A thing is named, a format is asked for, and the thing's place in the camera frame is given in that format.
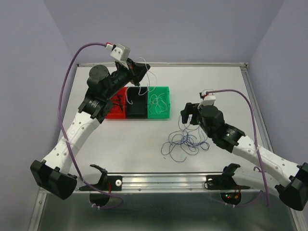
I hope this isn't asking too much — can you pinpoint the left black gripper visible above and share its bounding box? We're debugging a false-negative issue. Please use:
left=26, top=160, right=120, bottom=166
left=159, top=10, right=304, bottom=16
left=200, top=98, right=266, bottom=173
left=104, top=57, right=150, bottom=99

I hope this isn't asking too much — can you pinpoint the thin blue wire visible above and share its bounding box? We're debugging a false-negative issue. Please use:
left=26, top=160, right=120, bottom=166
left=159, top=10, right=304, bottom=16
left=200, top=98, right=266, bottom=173
left=160, top=115, right=209, bottom=162

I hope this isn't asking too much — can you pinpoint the black cable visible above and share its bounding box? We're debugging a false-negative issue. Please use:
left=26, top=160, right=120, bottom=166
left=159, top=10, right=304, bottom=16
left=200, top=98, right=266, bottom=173
left=112, top=95, right=126, bottom=113

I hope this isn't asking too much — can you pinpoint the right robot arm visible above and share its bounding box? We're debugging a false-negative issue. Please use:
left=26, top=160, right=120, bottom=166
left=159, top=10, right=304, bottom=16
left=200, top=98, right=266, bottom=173
left=180, top=103, right=308, bottom=211

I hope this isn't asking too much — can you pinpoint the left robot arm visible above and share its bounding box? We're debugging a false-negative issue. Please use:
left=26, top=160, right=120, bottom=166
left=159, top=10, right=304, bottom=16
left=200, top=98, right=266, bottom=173
left=30, top=59, right=151, bottom=200

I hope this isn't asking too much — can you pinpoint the black plastic bin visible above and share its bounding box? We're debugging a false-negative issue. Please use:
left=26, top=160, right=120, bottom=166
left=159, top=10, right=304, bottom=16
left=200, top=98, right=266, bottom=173
left=126, top=87, right=148, bottom=119

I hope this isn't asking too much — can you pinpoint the green plastic bin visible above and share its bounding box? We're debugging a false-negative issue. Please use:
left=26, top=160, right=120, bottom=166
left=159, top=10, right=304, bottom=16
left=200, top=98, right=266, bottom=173
left=147, top=86, right=170, bottom=119

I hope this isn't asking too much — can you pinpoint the red plastic bin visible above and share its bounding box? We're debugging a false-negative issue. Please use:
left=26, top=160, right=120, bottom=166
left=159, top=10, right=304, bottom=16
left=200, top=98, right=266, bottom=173
left=106, top=87, right=127, bottom=119

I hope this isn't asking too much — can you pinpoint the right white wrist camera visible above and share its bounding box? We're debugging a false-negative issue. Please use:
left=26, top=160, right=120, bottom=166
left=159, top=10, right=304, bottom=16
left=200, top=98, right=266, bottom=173
left=198, top=90, right=216, bottom=107

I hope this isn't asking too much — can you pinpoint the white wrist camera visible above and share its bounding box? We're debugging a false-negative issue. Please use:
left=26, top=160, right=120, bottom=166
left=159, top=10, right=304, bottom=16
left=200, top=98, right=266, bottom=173
left=198, top=90, right=216, bottom=107
left=105, top=42, right=130, bottom=69

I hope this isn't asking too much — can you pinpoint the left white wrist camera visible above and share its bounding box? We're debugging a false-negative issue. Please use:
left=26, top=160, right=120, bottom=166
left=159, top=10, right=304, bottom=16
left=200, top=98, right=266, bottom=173
left=105, top=42, right=130, bottom=69

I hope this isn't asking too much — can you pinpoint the aluminium back rail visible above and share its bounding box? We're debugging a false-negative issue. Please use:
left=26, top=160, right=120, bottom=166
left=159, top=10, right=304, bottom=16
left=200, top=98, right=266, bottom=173
left=77, top=62, right=248, bottom=67

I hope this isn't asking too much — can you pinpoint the aluminium rail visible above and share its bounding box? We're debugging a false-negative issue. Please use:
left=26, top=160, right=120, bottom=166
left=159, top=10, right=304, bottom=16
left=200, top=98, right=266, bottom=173
left=240, top=67, right=273, bottom=152
left=77, top=62, right=248, bottom=67
left=89, top=169, right=265, bottom=193

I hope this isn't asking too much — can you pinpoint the aluminium right side rail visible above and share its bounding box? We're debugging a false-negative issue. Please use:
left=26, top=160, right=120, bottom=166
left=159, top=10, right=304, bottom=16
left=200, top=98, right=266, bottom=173
left=240, top=67, right=273, bottom=152

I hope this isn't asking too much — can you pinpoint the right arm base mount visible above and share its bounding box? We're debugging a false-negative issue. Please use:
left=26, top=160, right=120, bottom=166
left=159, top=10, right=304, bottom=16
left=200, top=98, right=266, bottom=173
left=203, top=163, right=250, bottom=207

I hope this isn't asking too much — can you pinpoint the aluminium front rail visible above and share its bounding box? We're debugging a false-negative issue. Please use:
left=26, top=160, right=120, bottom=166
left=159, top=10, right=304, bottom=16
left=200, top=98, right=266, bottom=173
left=89, top=169, right=265, bottom=193

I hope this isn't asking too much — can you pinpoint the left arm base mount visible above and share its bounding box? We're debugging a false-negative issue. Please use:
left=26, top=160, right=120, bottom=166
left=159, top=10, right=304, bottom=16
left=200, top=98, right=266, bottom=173
left=78, top=164, right=124, bottom=210

